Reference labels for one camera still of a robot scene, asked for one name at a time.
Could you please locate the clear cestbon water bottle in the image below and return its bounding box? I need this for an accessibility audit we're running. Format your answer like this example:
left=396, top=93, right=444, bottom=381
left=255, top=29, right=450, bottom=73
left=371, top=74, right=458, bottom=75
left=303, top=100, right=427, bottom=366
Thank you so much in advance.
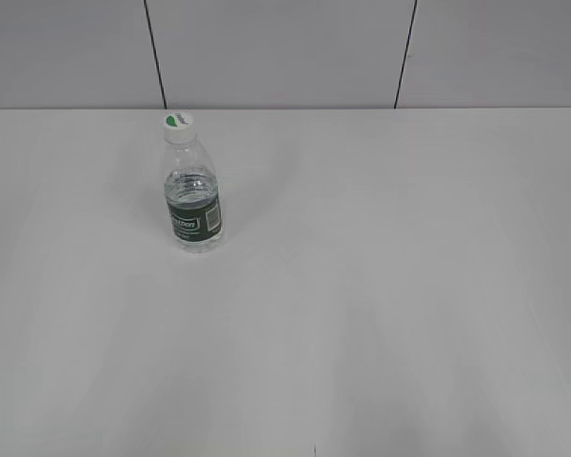
left=163, top=138, right=224, bottom=253

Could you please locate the white green bottle cap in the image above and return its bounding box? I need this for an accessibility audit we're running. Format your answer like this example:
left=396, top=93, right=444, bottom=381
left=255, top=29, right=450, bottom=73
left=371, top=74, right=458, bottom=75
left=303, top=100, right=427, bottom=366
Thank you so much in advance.
left=163, top=111, right=197, bottom=145

